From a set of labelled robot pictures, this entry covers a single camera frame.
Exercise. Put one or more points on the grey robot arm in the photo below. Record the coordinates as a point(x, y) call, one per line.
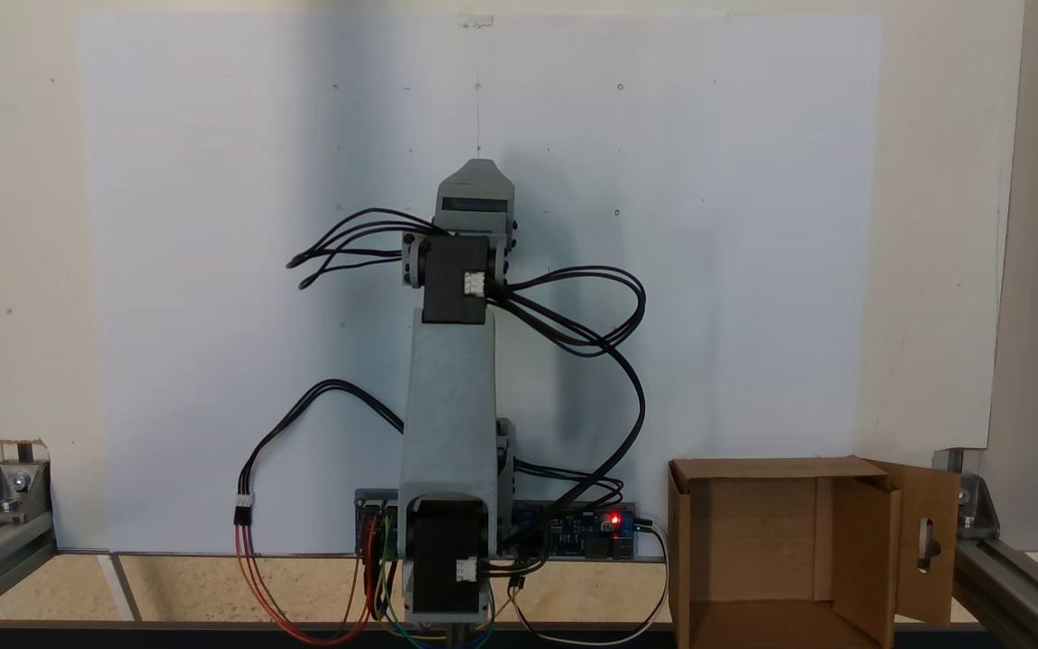
point(447, 406)

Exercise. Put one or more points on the open cardboard box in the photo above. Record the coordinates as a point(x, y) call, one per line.
point(753, 541)

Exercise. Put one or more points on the small controller board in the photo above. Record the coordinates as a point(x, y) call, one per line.
point(375, 505)

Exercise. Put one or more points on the metal corner bracket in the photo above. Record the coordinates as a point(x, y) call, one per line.
point(978, 509)
point(10, 491)

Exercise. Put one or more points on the large white paper sheet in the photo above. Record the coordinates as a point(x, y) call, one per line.
point(213, 270)

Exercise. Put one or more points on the blue circuit board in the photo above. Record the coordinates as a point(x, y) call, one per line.
point(573, 541)

